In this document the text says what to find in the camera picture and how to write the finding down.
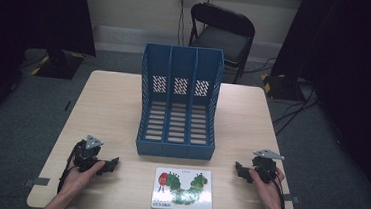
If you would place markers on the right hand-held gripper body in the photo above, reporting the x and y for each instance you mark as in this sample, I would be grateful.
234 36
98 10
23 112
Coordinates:
265 167

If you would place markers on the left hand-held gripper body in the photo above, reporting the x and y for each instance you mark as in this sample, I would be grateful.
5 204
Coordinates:
85 157

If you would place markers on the white caterpillar picture book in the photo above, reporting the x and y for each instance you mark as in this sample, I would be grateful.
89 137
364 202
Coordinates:
183 191

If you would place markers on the blue plastic file rack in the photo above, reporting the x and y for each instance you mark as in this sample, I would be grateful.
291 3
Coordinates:
157 58

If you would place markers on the person's left hand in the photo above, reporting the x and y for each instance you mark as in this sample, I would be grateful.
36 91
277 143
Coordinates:
77 183

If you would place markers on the person's right hand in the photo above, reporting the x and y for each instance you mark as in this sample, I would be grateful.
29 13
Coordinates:
270 194

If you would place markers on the grey tape strip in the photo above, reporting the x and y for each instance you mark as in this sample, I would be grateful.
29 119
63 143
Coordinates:
293 199
37 181

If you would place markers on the black pen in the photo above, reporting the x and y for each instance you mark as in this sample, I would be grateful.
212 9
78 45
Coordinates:
67 105

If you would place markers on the black stand base yellow stripes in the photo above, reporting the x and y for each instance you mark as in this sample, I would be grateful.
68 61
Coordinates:
59 66
278 86

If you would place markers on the black folding chair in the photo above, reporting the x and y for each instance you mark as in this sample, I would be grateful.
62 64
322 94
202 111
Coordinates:
222 40

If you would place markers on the black curtain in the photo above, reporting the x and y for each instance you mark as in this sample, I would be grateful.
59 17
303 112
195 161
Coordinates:
353 64
19 21

